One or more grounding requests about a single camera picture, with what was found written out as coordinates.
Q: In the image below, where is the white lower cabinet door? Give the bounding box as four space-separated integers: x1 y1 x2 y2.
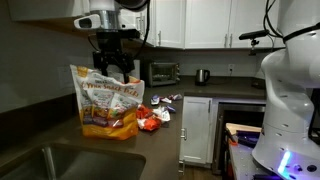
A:
179 96 213 168

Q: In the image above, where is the grey perforated robot table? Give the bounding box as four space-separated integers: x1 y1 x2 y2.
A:
228 143 278 180

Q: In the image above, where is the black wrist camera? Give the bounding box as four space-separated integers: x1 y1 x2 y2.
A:
118 28 141 39

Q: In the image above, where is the black built-in dishwasher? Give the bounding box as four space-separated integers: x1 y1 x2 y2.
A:
212 101 267 176

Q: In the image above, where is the stainless steel sink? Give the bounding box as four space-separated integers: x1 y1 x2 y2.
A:
0 142 147 180

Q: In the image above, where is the black cable bundle with strap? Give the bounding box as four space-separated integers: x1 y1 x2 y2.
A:
263 0 320 43

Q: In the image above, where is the white upper cabinet door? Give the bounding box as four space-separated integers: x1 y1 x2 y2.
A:
184 0 232 49
153 0 185 49
230 0 283 49

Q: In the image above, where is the silver toaster oven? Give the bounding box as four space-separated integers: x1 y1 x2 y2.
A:
148 61 182 88

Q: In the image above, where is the chrome faucet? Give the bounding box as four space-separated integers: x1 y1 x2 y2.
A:
41 146 58 180

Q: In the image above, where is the orange white snack pack bag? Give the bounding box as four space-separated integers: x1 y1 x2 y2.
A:
69 64 146 141

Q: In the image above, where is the black clamp with orange tip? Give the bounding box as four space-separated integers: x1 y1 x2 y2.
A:
226 131 258 148

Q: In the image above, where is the wooden board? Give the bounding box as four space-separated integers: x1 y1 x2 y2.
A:
225 122 263 136

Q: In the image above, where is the steel electric kettle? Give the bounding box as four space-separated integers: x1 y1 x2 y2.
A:
194 68 211 87

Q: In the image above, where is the white cabinet door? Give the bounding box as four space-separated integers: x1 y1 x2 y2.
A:
179 96 213 168
230 0 283 49
153 0 185 49
184 0 232 49

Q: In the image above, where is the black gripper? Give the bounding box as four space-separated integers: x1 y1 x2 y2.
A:
92 30 136 84

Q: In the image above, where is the white orange small packet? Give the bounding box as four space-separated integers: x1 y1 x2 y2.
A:
153 105 172 124

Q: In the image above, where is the black stereo camera on stand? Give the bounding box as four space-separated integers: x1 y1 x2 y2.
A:
238 28 271 57

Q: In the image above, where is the white paper towel roll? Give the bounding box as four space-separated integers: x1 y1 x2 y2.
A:
132 59 141 83

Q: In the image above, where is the grey wall switch plate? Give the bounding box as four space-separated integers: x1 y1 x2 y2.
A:
57 64 78 89

